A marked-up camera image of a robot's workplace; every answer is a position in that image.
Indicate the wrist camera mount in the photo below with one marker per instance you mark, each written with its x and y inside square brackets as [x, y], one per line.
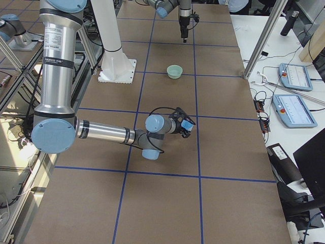
[178, 113]
[195, 17]

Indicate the orange black electronics board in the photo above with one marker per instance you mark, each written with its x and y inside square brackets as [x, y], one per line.
[259, 106]

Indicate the near teach pendant tablet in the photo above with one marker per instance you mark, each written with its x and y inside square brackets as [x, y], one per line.
[293, 111]

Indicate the teach pendant tablet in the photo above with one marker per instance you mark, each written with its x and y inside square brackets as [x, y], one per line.
[295, 77]
[293, 111]

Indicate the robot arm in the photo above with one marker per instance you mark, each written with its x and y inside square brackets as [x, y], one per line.
[56, 125]
[185, 13]

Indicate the light blue plastic cup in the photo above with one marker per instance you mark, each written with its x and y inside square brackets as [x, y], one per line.
[187, 125]

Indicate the aluminium frame post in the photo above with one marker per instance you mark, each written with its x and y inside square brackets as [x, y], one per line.
[266, 32]

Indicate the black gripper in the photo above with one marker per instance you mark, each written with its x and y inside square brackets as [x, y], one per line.
[183, 22]
[179, 126]

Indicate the mint green bowl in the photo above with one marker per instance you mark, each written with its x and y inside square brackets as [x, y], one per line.
[174, 71]

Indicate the black monitor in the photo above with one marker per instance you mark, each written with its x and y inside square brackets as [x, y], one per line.
[310, 161]

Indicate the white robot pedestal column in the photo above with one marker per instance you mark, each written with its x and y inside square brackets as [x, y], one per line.
[115, 66]

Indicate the black water bottle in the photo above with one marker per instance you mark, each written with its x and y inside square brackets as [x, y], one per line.
[290, 23]

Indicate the far teach pendant tablet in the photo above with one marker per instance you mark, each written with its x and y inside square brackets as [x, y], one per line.
[295, 77]

